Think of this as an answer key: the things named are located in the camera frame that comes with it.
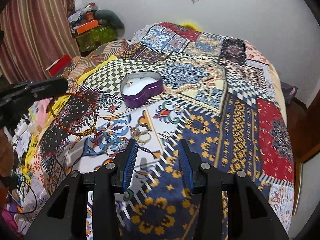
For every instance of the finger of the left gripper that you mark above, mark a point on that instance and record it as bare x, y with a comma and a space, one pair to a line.
24, 94

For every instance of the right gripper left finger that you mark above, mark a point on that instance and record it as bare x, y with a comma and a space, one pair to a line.
65, 212

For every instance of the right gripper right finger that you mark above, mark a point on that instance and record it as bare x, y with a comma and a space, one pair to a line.
249, 214

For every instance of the red flat box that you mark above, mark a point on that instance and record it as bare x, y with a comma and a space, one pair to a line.
59, 65

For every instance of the brown patterned blanket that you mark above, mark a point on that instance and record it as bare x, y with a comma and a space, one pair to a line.
82, 64

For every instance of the yellow cloth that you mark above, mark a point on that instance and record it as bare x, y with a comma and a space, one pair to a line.
41, 119

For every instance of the red striped curtain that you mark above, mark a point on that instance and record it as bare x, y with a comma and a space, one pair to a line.
36, 33

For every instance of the green patterned storage box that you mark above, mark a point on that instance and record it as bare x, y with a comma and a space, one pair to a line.
93, 38

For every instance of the orange box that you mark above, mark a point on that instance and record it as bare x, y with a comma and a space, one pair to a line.
87, 26

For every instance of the colourful patchwork bedspread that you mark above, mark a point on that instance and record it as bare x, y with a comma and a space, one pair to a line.
220, 95

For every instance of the dark bag on floor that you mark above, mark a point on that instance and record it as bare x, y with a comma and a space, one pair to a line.
288, 91

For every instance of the yellow plush item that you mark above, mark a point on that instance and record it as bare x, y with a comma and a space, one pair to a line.
190, 25

